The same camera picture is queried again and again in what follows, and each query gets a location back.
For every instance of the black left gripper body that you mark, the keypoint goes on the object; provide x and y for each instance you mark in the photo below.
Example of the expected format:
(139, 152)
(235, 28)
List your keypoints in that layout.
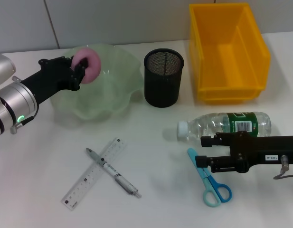
(51, 76)

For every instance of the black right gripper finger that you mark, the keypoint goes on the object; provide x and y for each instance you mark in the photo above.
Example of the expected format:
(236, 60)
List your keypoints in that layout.
(202, 161)
(206, 141)

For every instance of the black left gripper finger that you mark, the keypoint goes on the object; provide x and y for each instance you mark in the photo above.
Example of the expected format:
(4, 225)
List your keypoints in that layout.
(68, 59)
(81, 71)

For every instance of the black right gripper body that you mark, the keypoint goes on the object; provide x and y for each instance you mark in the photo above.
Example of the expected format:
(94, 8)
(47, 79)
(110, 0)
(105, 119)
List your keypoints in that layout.
(262, 147)

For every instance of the pink toy peach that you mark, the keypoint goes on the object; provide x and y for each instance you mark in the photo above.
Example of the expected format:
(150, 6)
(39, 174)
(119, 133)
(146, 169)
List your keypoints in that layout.
(92, 64)

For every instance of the clear green-label water bottle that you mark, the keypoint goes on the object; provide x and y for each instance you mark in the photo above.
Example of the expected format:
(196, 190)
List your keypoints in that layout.
(208, 124)

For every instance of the blue scissors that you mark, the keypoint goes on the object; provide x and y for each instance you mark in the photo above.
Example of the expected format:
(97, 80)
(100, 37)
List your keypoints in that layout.
(209, 183)

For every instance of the green wavy glass fruit bowl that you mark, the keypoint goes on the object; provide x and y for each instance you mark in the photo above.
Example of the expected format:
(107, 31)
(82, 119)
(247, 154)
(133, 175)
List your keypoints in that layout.
(113, 95)

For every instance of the black mesh pen holder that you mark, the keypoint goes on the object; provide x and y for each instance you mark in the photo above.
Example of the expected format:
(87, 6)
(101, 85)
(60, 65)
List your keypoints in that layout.
(163, 88)

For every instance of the grey transparent pen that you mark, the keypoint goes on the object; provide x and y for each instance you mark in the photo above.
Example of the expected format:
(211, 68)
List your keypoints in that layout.
(120, 178)

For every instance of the clear plastic ruler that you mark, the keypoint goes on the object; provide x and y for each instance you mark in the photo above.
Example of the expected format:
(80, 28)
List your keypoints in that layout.
(79, 187)

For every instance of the yellow plastic bin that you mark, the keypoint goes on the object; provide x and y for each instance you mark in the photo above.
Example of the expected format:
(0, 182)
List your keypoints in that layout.
(229, 71)

